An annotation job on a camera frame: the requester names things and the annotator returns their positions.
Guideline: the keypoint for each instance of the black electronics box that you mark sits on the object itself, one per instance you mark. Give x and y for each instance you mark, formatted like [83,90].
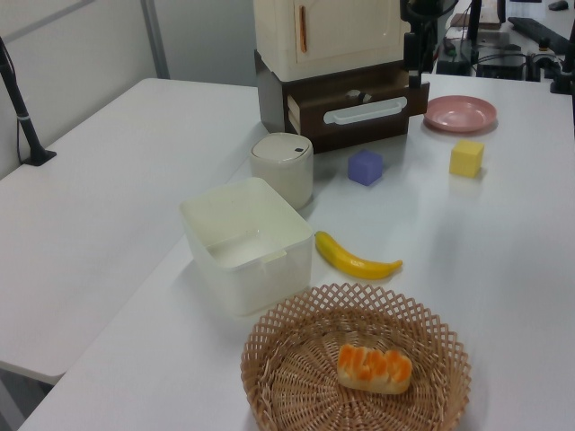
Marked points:
[501,66]

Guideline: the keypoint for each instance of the black keyboard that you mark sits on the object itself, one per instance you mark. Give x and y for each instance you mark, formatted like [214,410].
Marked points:
[541,31]

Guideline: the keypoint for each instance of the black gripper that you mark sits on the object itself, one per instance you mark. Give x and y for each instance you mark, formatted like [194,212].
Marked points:
[412,49]

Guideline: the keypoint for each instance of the black camera stand pole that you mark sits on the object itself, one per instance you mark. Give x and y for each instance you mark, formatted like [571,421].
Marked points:
[20,112]

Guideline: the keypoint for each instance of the white plastic bin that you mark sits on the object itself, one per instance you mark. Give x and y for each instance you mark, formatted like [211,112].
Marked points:
[251,278]

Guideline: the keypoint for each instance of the yellow banana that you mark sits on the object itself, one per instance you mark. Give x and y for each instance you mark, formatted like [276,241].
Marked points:
[355,265]

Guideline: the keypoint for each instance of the yellow cube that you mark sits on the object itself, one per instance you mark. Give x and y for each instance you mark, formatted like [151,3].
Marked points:
[466,158]

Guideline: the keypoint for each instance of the grey partition post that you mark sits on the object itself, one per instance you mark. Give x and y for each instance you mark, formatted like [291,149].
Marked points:
[155,36]

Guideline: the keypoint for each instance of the dark brown drawer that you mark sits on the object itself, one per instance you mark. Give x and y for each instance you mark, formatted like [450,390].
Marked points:
[359,134]

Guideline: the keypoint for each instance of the dark brown drawer cabinet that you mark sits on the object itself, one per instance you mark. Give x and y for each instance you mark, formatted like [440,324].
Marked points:
[271,96]

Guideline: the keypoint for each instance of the pink plate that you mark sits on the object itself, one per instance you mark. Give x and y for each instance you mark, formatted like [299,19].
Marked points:
[460,113]

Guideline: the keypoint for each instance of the black computer mouse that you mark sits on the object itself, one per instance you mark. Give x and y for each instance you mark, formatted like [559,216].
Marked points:
[559,4]

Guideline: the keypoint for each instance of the orange glazed bread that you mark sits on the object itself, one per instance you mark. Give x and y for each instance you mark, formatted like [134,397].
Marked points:
[373,370]

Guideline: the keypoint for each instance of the purple cube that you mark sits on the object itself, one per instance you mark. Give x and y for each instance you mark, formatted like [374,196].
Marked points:
[365,168]

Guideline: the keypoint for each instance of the brown wooden box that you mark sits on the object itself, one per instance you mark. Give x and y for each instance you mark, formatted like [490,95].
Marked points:
[489,15]

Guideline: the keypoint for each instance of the black table clamp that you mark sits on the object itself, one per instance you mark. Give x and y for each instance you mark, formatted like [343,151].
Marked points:
[561,78]

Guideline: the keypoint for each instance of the beige lidded trash can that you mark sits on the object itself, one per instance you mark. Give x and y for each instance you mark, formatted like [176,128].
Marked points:
[282,173]

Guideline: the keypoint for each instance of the small grey object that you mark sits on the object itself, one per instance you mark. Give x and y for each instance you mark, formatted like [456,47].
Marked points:
[358,95]

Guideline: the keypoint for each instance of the woven wicker basket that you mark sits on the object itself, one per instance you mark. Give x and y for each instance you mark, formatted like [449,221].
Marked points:
[292,386]

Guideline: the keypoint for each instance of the cream toy cabinet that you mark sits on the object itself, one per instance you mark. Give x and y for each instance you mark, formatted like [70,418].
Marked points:
[346,31]

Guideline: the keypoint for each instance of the black monitor stand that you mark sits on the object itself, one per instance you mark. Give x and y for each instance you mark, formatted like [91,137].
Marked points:
[475,20]

